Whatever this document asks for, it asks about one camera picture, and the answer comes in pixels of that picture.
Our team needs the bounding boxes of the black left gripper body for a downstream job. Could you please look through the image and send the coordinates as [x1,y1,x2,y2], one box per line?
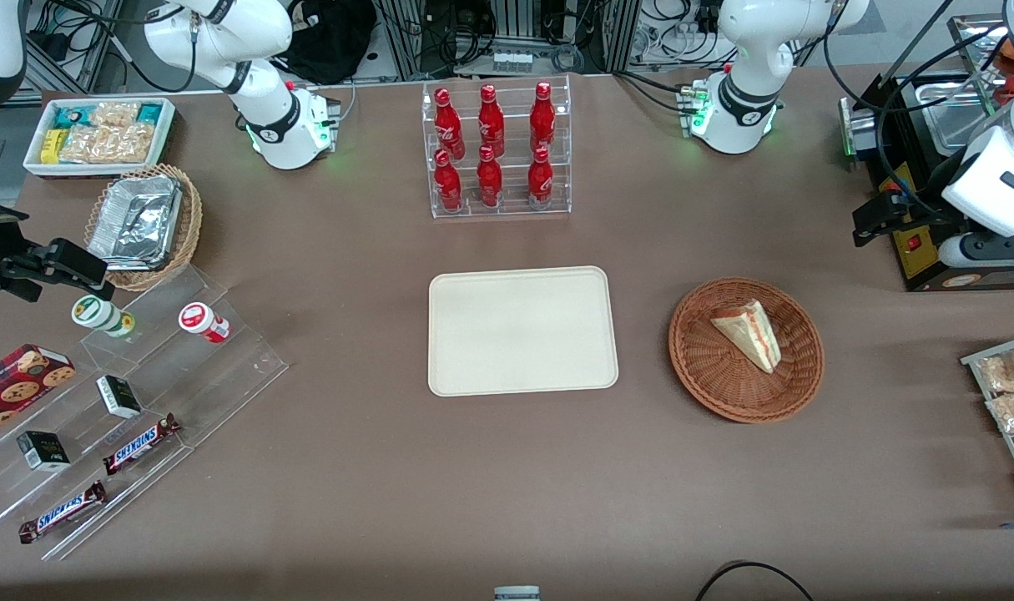
[914,157,975,245]

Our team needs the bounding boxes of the triangular sandwich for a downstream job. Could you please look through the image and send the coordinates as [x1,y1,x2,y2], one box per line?
[709,299,783,374]

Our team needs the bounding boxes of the light wicker basket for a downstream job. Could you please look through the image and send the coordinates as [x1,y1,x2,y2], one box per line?
[83,163,204,292]

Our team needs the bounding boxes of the tray of packaged snacks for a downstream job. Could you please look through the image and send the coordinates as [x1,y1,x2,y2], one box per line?
[960,331,1014,512]

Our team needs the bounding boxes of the brown wicker basket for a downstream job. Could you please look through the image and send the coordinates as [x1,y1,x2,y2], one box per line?
[668,276,825,424]

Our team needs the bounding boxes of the beige plastic tray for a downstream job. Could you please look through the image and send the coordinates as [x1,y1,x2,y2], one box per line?
[427,265,620,397]

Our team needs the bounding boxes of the black food warmer cabinet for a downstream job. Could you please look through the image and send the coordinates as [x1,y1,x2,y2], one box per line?
[839,13,1014,293]

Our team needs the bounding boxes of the green lid yogurt bottle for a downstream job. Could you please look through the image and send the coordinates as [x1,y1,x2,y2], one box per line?
[71,295,137,339]

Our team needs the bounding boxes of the steel warmer pan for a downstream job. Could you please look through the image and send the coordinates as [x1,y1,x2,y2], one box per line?
[914,82,987,157]

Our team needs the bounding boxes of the aluminium foil container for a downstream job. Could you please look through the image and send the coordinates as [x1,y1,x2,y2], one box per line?
[87,174,184,272]

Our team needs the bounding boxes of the white rectangular snack bin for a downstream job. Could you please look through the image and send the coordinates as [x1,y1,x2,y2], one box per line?
[23,97,178,180]

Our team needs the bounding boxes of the red cookie box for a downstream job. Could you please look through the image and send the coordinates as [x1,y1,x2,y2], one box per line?
[0,344,77,443]

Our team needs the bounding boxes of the clear cracker bag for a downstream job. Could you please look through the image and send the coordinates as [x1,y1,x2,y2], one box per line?
[58,124,157,164]

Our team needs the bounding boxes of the red lid yogurt bottle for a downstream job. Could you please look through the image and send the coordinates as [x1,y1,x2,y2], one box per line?
[179,302,231,344]

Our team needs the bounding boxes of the small black carton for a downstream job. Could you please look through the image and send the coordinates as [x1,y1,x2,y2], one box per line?
[16,431,71,472]
[96,375,143,420]

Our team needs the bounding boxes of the clear acrylic step display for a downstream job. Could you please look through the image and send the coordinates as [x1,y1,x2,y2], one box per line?
[0,265,289,562]

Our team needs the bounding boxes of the snickers chocolate bar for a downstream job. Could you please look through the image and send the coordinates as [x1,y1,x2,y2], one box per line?
[103,413,182,477]
[18,481,108,545]

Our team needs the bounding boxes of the black bag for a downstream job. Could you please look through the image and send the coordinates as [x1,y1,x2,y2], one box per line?
[277,0,378,84]

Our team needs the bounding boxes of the red cola bottle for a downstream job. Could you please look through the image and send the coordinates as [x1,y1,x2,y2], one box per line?
[478,83,506,155]
[434,87,466,159]
[433,149,463,212]
[527,146,554,210]
[477,144,504,208]
[530,81,557,153]

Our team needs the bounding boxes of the clear acrylic bottle rack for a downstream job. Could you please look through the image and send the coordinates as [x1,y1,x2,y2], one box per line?
[421,75,573,220]

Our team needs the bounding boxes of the black floor cable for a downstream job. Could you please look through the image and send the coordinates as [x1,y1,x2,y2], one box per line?
[694,561,816,601]

